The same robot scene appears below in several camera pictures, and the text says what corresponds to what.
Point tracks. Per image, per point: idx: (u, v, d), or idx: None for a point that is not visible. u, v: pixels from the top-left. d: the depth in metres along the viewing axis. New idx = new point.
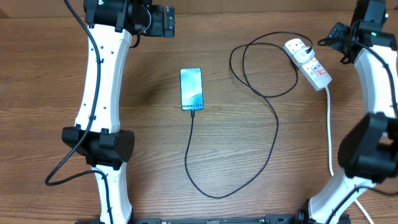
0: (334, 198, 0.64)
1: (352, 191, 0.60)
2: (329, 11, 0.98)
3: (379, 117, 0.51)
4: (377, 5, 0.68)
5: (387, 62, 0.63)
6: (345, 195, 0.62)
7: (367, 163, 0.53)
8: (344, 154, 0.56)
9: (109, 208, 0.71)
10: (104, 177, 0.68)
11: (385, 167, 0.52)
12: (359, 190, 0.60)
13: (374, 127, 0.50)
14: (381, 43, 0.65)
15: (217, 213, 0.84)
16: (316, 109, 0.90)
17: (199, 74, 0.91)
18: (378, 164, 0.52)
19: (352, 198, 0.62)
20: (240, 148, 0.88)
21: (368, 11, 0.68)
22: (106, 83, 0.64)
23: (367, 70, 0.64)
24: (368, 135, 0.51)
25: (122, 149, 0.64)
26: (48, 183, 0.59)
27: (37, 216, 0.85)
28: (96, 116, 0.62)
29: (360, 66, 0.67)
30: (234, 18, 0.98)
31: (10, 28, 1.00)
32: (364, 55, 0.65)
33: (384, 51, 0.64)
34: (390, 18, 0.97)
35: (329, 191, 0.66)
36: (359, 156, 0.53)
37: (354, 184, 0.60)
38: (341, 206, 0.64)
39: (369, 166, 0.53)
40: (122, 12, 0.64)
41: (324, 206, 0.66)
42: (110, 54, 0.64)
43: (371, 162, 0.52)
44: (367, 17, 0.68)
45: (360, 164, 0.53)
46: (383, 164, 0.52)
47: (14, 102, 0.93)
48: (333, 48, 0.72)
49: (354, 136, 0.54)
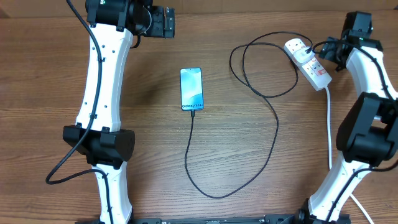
0: (335, 187, 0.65)
1: (352, 177, 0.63)
2: (327, 12, 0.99)
3: (372, 98, 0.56)
4: (364, 17, 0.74)
5: (375, 56, 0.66)
6: (345, 182, 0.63)
7: (363, 142, 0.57)
8: (342, 138, 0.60)
9: (109, 208, 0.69)
10: (104, 177, 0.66)
11: (381, 149, 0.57)
12: (359, 176, 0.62)
13: (369, 105, 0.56)
14: (368, 45, 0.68)
15: (217, 213, 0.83)
16: (316, 109, 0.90)
17: (198, 74, 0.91)
18: (373, 144, 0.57)
19: (351, 185, 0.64)
20: (240, 148, 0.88)
21: (356, 22, 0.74)
22: (107, 81, 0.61)
23: (358, 66, 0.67)
24: (363, 112, 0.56)
25: (122, 148, 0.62)
26: (48, 182, 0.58)
27: (36, 216, 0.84)
28: (97, 115, 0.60)
29: (352, 65, 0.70)
30: (234, 18, 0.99)
31: (12, 28, 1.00)
32: (355, 55, 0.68)
33: (372, 50, 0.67)
34: (388, 19, 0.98)
35: (328, 183, 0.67)
36: (356, 134, 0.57)
37: (352, 169, 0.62)
38: (341, 197, 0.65)
39: (365, 145, 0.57)
40: (124, 11, 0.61)
41: (325, 198, 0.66)
42: (111, 53, 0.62)
43: (367, 141, 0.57)
44: (356, 27, 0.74)
45: (357, 142, 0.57)
46: (379, 145, 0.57)
47: (15, 102, 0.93)
48: (327, 58, 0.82)
49: (351, 118, 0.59)
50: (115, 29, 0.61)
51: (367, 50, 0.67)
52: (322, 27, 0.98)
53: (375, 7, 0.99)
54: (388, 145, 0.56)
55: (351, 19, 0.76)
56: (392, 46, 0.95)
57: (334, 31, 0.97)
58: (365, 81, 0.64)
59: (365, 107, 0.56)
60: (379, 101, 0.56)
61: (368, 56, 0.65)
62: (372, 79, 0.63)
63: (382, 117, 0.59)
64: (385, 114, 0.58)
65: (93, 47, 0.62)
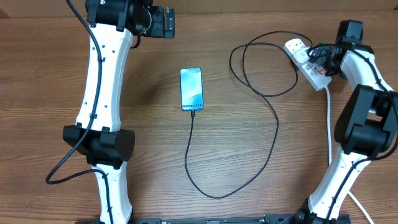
0: (335, 181, 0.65)
1: (351, 169, 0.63)
2: (327, 12, 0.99)
3: (367, 89, 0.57)
4: (356, 25, 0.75)
5: (367, 56, 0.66)
6: (344, 175, 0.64)
7: (360, 132, 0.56)
8: (339, 131, 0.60)
9: (109, 208, 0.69)
10: (104, 177, 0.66)
11: (377, 139, 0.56)
12: (358, 168, 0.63)
13: (363, 95, 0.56)
14: (360, 48, 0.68)
15: (217, 213, 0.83)
16: (316, 109, 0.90)
17: (199, 74, 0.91)
18: (370, 134, 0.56)
19: (351, 178, 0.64)
20: (240, 148, 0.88)
21: (348, 30, 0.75)
22: (107, 81, 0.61)
23: (352, 67, 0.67)
24: (359, 102, 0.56)
25: (122, 147, 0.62)
26: (48, 181, 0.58)
27: (36, 216, 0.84)
28: (97, 114, 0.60)
29: (346, 66, 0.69)
30: (234, 18, 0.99)
31: (12, 28, 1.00)
32: (349, 56, 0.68)
33: (364, 51, 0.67)
34: (388, 18, 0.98)
35: (328, 178, 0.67)
36: (353, 124, 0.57)
37: (351, 162, 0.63)
38: (340, 191, 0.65)
39: (363, 135, 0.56)
40: (124, 11, 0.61)
41: (325, 193, 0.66)
42: (111, 53, 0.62)
43: (365, 132, 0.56)
44: (349, 33, 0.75)
45: (355, 133, 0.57)
46: (374, 135, 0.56)
47: (15, 102, 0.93)
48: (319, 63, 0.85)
49: (347, 111, 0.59)
50: (115, 29, 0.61)
51: (360, 52, 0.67)
52: (322, 28, 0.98)
53: (375, 7, 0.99)
54: (385, 137, 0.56)
55: (344, 27, 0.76)
56: (392, 46, 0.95)
57: (334, 31, 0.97)
58: (359, 80, 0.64)
59: (361, 96, 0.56)
60: (374, 93, 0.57)
61: (360, 56, 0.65)
62: (365, 76, 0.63)
63: (377, 111, 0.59)
64: (380, 106, 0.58)
65: (93, 47, 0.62)
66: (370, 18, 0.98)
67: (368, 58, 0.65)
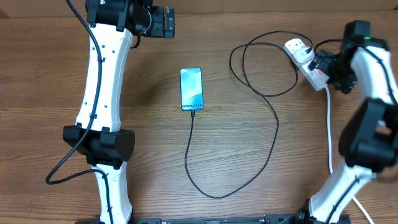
0: (336, 191, 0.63)
1: (354, 183, 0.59)
2: (327, 12, 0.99)
3: (375, 102, 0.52)
4: (365, 25, 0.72)
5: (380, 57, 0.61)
6: (346, 187, 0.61)
7: (367, 147, 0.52)
8: (344, 144, 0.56)
9: (109, 208, 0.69)
10: (104, 177, 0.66)
11: (384, 155, 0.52)
12: (360, 182, 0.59)
13: (371, 110, 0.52)
14: (374, 45, 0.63)
15: (217, 213, 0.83)
16: (316, 109, 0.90)
17: (198, 74, 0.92)
18: (377, 149, 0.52)
19: (354, 190, 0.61)
20: (240, 148, 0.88)
21: (357, 28, 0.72)
22: (107, 82, 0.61)
23: (363, 67, 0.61)
24: (367, 117, 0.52)
25: (122, 148, 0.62)
26: (48, 182, 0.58)
27: (36, 216, 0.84)
28: (97, 115, 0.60)
29: (356, 66, 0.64)
30: (234, 18, 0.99)
31: (11, 28, 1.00)
32: (360, 55, 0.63)
33: (377, 50, 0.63)
34: (388, 18, 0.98)
35: (329, 186, 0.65)
36: (359, 139, 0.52)
37: (354, 175, 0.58)
38: (341, 201, 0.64)
39: (369, 150, 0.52)
40: (124, 11, 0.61)
41: (325, 201, 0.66)
42: (111, 53, 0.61)
43: (370, 147, 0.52)
44: (357, 32, 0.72)
45: (360, 147, 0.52)
46: (382, 151, 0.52)
47: (14, 102, 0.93)
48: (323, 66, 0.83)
49: (354, 123, 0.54)
50: (115, 29, 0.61)
51: (373, 50, 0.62)
52: (323, 28, 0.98)
53: (375, 7, 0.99)
54: (392, 152, 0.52)
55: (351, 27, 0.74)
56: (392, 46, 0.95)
57: (334, 30, 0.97)
58: (370, 85, 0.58)
59: (369, 111, 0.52)
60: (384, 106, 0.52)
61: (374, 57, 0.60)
62: (377, 81, 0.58)
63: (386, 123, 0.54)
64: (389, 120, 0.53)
65: (93, 47, 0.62)
66: (370, 18, 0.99)
67: (382, 61, 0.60)
